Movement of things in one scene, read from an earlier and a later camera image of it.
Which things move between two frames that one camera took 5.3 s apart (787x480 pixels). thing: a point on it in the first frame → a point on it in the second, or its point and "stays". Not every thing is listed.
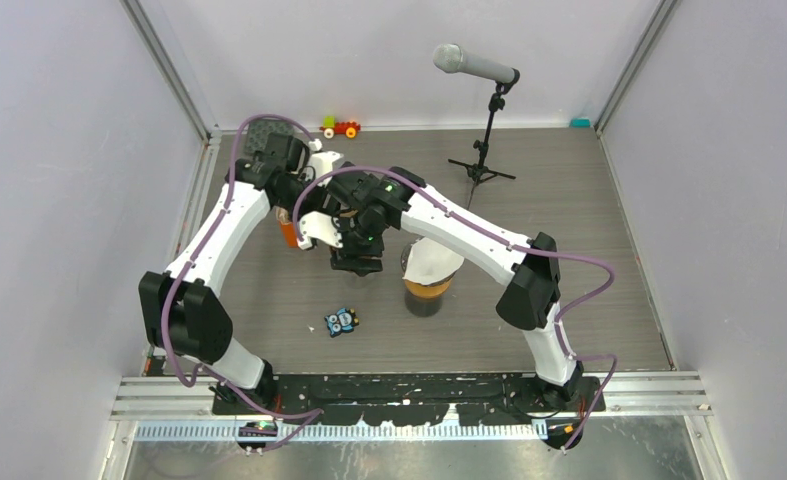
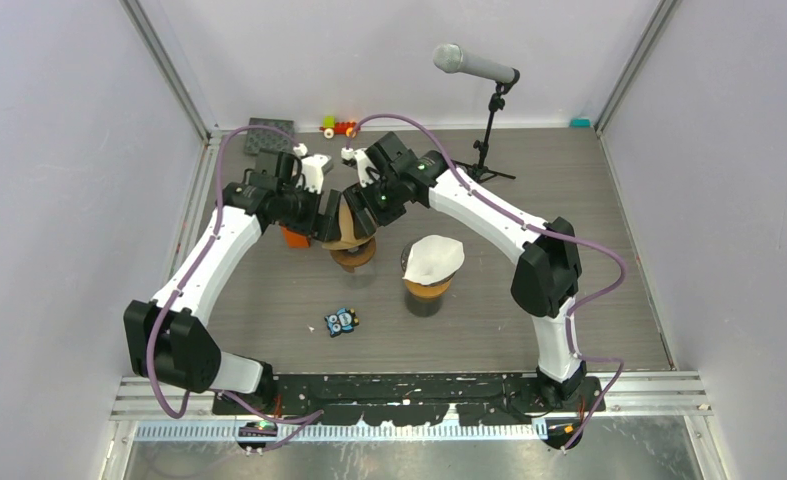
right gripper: x=345 y=259 → x=357 y=201
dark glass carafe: x=423 y=307 stays
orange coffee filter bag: x=288 y=228 stays
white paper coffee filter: x=430 y=262 stays
